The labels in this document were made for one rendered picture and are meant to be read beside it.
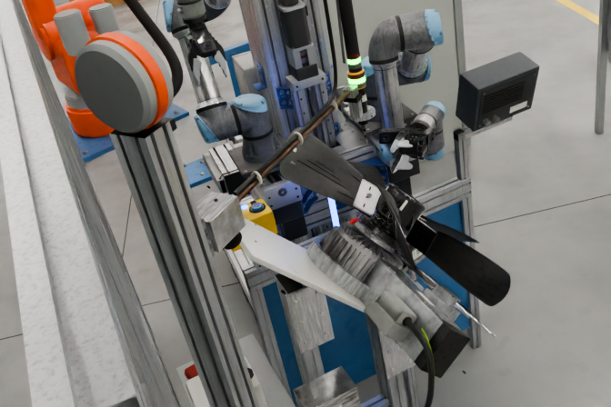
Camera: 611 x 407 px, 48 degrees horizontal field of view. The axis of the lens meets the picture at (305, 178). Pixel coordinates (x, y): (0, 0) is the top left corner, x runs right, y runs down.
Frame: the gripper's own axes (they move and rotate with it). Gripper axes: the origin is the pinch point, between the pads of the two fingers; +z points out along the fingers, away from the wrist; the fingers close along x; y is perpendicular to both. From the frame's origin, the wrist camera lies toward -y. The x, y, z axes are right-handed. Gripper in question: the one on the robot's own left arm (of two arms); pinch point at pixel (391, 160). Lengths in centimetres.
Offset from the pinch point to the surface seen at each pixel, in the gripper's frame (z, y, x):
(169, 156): 93, 0, -57
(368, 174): 9.4, -3.4, 0.2
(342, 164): 28.2, -2.2, -15.1
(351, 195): 34.2, 3.0, -10.3
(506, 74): -53, 21, -7
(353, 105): 25.2, 0.5, -31.9
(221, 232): 86, 2, -36
